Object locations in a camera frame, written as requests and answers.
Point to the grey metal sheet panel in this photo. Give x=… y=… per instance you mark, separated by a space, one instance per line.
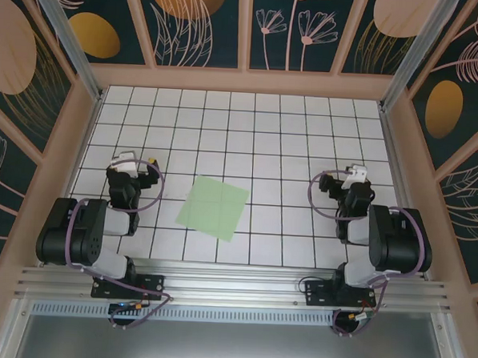
x=230 y=347

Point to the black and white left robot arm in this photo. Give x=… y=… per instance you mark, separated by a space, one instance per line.
x=84 y=227

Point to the light green paper sheet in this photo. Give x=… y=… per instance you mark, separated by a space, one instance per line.
x=213 y=207

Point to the aluminium side rail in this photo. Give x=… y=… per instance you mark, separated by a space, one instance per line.
x=402 y=195

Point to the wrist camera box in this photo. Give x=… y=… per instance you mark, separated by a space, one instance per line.
x=355 y=175
x=123 y=165

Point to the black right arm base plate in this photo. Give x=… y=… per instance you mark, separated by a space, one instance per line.
x=317 y=295

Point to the yellow power connector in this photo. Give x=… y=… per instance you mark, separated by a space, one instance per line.
x=137 y=305
x=353 y=315

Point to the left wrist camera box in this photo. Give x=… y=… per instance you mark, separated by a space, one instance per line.
x=123 y=165

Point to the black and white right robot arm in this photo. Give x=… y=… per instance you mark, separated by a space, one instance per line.
x=396 y=239

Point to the aluminium corner post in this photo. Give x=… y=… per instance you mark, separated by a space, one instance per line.
x=410 y=55
x=71 y=42

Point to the long aluminium mounting rail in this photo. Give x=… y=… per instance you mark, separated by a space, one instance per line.
x=233 y=285

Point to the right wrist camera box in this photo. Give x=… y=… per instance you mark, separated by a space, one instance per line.
x=355 y=175

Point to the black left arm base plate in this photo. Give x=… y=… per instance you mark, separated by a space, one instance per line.
x=153 y=287

